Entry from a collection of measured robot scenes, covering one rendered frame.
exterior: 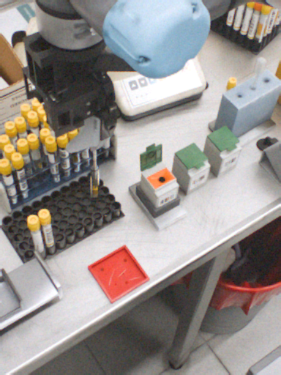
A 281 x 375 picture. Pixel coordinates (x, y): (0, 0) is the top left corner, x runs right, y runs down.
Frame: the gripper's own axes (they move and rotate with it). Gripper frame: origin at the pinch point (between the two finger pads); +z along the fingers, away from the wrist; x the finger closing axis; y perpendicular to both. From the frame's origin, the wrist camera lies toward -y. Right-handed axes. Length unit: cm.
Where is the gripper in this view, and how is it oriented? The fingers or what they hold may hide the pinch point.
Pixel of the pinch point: (94, 137)
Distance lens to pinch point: 77.9
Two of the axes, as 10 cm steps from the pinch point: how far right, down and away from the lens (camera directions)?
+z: -0.6, 5.4, 8.4
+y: -8.2, 4.6, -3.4
